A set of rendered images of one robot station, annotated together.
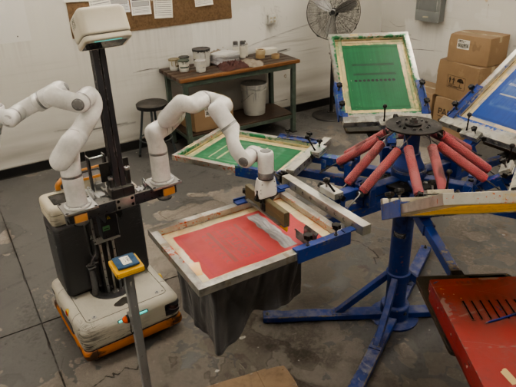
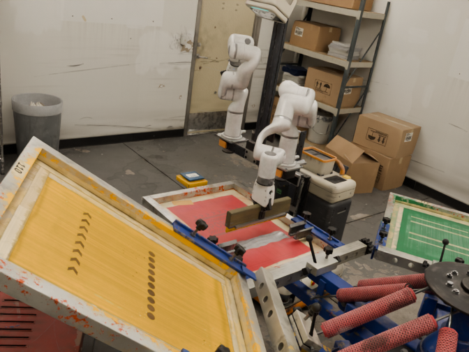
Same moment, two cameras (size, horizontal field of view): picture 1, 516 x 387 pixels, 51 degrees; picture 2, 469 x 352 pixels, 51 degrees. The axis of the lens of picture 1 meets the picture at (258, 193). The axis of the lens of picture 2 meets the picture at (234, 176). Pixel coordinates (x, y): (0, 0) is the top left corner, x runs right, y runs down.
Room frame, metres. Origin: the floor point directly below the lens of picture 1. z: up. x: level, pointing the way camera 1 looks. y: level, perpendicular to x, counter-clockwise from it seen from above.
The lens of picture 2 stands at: (1.76, -1.92, 2.06)
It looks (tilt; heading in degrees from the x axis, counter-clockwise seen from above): 23 degrees down; 78
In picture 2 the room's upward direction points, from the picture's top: 9 degrees clockwise
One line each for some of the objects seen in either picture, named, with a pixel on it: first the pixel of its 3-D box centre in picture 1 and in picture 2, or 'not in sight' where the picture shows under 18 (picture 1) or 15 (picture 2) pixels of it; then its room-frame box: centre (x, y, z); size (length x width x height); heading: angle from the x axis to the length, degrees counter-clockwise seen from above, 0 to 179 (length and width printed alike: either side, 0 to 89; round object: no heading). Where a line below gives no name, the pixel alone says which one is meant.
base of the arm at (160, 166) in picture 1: (158, 165); (288, 149); (2.54, 0.50, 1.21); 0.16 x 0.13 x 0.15; 34
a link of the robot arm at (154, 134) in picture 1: (157, 137); (294, 121); (2.54, 0.49, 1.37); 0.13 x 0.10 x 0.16; 156
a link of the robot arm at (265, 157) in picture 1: (259, 158); (272, 161); (2.32, -0.01, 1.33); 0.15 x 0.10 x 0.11; 66
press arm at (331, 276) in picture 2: (339, 196); (329, 281); (2.51, -0.43, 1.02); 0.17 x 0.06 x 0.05; 120
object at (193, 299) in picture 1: (196, 295); not in sight; (2.08, 0.31, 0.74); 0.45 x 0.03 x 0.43; 30
